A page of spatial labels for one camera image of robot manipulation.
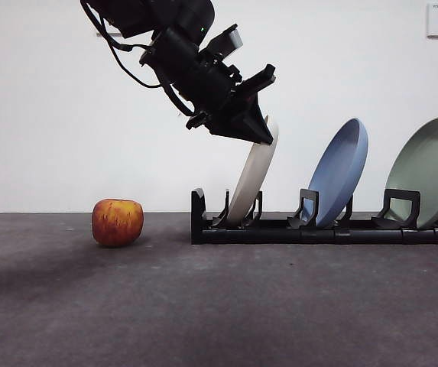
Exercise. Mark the black plate rack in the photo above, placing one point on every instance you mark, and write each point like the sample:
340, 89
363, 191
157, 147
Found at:
264, 235

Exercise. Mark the green plate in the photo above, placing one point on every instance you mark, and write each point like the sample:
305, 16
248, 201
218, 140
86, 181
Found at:
429, 172

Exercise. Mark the blue plate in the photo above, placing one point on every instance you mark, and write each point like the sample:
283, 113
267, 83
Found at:
337, 172

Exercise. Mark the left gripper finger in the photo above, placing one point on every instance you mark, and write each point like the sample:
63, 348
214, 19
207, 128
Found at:
237, 128
255, 111

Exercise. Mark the pale yellow plate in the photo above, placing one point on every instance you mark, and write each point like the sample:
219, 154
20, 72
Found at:
249, 179

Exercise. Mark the red yellow apple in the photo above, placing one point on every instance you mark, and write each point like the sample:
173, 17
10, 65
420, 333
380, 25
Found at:
117, 223

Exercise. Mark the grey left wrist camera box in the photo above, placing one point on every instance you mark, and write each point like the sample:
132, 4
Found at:
235, 40

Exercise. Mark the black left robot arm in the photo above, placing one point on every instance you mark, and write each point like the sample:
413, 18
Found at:
188, 65

